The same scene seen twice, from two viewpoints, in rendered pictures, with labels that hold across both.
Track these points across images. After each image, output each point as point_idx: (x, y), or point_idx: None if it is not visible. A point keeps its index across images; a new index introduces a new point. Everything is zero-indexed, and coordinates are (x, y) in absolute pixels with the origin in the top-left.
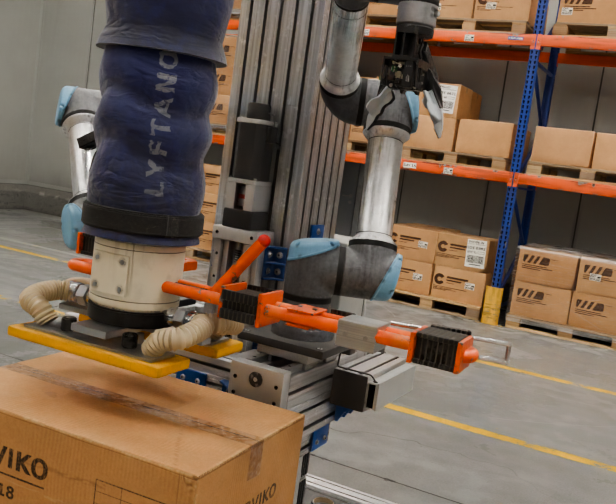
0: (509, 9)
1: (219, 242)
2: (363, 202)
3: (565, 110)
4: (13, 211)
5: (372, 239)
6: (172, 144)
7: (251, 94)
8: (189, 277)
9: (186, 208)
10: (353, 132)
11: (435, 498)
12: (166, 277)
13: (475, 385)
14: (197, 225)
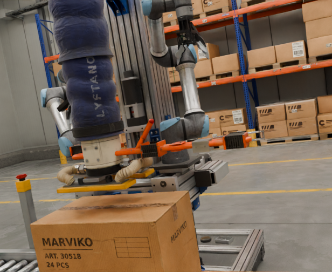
0: (218, 2)
1: (129, 134)
2: (184, 97)
3: (257, 40)
4: (20, 163)
5: (193, 111)
6: (102, 93)
7: (123, 68)
8: None
9: (115, 118)
10: None
11: (253, 224)
12: (115, 149)
13: (255, 174)
14: (121, 124)
